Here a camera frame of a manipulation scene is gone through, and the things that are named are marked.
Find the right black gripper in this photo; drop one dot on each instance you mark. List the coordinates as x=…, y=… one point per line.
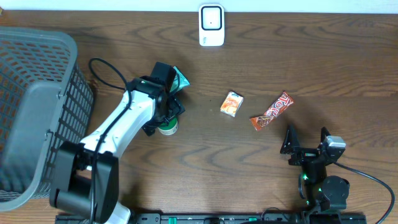
x=305, y=154

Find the red chocolate bar wrapper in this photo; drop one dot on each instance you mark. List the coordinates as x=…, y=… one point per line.
x=275, y=109

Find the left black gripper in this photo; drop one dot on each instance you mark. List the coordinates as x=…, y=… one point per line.
x=173, y=104

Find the grey plastic shopping basket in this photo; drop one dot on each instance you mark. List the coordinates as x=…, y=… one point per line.
x=45, y=101

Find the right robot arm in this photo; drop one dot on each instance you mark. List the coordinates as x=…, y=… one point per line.
x=325, y=193

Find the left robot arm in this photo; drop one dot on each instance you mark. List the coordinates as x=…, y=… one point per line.
x=86, y=180

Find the green lid jar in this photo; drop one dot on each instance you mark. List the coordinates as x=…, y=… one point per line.
x=169, y=128

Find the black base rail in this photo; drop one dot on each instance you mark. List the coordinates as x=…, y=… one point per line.
x=155, y=218

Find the white barcode scanner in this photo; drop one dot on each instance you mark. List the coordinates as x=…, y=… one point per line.
x=211, y=25

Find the orange snack sachet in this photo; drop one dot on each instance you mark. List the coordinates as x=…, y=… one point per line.
x=231, y=103

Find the teal snack packet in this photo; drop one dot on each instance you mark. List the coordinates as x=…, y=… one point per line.
x=180, y=81

